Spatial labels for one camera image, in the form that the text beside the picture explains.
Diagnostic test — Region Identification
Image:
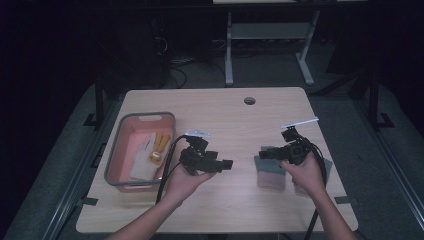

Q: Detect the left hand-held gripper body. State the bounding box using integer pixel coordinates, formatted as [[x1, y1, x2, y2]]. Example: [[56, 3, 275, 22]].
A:
[[179, 129, 222, 176]]

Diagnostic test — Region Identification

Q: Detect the person's right hand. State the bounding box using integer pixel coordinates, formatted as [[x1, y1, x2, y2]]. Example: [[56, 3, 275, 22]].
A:
[[279, 151, 327, 198]]

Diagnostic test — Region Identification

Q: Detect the beige glove large orange patch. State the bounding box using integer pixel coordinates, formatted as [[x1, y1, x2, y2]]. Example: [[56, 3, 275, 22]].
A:
[[129, 131, 172, 182]]

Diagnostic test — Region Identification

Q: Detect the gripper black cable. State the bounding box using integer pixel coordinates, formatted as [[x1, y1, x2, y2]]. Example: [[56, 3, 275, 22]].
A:
[[155, 134, 188, 205], [301, 137, 330, 240]]

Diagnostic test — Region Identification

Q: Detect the black metal stand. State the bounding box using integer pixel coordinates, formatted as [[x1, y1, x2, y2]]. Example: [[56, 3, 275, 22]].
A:
[[83, 71, 106, 129], [366, 64, 395, 130]]

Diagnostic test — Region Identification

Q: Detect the tangle of floor cables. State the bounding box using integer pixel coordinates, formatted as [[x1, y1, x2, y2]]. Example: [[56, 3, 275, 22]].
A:
[[151, 34, 228, 89]]

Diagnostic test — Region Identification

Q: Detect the pink basin with gray rim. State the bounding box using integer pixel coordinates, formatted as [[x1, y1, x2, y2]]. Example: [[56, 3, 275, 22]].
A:
[[103, 111, 177, 193]]

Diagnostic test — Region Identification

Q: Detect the black table edge strap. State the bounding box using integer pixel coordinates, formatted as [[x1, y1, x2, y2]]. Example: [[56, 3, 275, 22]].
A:
[[334, 196, 360, 206], [77, 197, 100, 207]]

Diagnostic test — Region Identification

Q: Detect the person's left hand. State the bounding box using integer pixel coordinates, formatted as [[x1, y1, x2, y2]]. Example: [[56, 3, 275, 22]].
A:
[[162, 162, 218, 206]]

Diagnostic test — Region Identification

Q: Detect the gray and pink fingerless glove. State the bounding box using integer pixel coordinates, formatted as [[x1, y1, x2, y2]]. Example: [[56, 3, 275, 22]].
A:
[[253, 145, 288, 190], [293, 157, 334, 196]]

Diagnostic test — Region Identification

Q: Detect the white metal desk frame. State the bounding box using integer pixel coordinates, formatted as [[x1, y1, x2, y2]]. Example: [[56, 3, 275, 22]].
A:
[[224, 9, 322, 87]]

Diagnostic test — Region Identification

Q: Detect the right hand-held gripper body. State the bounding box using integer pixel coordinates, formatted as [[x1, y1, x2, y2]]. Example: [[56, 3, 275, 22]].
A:
[[280, 116, 320, 165]]

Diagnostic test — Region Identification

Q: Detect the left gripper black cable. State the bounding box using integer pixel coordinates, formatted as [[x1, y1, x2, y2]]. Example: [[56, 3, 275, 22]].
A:
[[155, 134, 188, 205]]

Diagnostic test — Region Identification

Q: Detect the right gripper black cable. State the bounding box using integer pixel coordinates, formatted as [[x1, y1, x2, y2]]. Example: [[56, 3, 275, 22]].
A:
[[301, 137, 330, 240]]

